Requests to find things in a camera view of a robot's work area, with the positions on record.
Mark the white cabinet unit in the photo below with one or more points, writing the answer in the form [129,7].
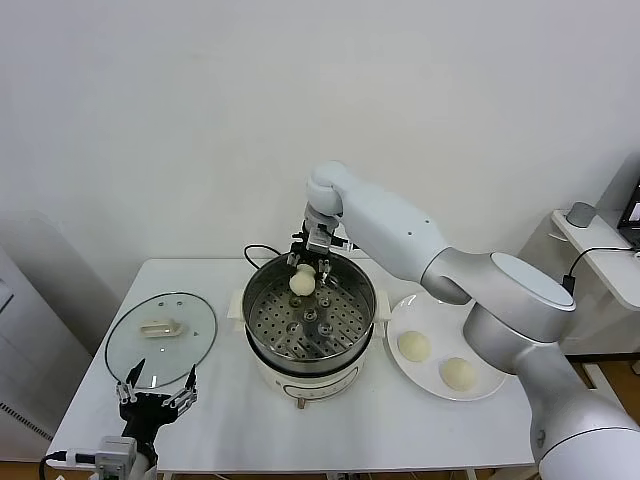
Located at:
[25,350]

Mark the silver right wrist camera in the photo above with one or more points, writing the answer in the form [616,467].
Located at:
[320,237]

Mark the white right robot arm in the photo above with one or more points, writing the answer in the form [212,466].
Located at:
[400,225]

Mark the white round plate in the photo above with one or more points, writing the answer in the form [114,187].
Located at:
[425,375]

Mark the perforated steel steamer basket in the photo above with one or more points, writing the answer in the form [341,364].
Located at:
[340,310]

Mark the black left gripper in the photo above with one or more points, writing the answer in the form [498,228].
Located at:
[142,411]

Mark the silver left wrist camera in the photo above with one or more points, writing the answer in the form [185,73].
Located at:
[116,452]

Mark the white side desk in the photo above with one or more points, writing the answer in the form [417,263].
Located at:
[605,260]

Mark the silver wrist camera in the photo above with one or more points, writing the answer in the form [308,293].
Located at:
[116,452]
[320,237]

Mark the white steamed baozi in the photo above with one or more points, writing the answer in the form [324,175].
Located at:
[413,346]
[302,284]
[457,374]

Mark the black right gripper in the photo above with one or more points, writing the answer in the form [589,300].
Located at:
[299,247]

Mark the black laptop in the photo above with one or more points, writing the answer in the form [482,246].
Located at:
[631,210]

